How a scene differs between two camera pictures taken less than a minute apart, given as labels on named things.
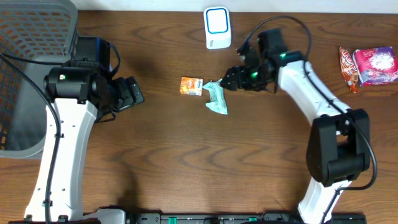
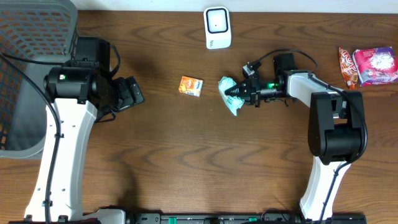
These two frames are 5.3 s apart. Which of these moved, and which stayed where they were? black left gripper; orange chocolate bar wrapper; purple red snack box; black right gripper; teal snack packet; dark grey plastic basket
Moved: black right gripper; teal snack packet
Stayed: black left gripper; dark grey plastic basket; orange chocolate bar wrapper; purple red snack box
